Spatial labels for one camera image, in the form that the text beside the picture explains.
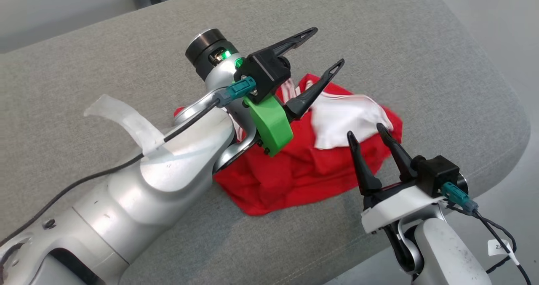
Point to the teal left camera connector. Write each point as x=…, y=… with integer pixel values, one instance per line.
x=240, y=89

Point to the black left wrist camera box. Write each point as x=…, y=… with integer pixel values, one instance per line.
x=263, y=72

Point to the teal camera connector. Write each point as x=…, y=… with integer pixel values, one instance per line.
x=240, y=89
x=457, y=196

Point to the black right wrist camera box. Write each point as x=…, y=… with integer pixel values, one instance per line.
x=436, y=173

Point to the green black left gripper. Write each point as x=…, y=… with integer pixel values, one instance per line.
x=271, y=125

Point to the clear tape strip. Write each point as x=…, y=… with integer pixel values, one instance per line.
x=126, y=118

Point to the teal right camera connector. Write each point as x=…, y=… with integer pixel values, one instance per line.
x=457, y=196

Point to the red garment with white stripes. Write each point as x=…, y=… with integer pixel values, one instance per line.
x=294, y=179

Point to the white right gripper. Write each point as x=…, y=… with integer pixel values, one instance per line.
x=400, y=207

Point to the grey fabric sofa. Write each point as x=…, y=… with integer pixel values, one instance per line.
x=379, y=32

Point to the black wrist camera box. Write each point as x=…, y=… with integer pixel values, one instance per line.
x=436, y=173
x=263, y=72

